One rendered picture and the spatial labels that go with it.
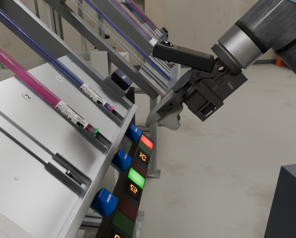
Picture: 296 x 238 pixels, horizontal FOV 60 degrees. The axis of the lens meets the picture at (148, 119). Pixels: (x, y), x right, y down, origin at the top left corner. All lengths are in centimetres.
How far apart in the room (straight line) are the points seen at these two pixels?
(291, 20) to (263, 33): 4
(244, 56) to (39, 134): 35
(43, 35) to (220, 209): 115
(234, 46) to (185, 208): 107
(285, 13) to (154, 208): 113
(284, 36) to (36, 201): 43
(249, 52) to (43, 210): 39
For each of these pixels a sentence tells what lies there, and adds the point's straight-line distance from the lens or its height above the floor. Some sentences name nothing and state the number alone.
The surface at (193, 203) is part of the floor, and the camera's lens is 145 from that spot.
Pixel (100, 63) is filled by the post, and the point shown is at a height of 78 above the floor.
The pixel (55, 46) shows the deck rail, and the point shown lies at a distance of 65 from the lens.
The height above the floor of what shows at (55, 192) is 74.
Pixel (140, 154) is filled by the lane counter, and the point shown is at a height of 66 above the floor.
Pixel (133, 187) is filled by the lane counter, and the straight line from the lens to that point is 47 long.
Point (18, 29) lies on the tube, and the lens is 59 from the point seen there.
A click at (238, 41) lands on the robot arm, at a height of 90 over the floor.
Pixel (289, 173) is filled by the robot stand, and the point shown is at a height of 55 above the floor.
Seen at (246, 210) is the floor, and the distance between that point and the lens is 148.
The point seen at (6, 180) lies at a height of 77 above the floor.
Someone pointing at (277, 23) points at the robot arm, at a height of 93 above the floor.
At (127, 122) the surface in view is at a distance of 53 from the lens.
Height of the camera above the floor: 95
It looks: 23 degrees down
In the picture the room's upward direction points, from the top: straight up
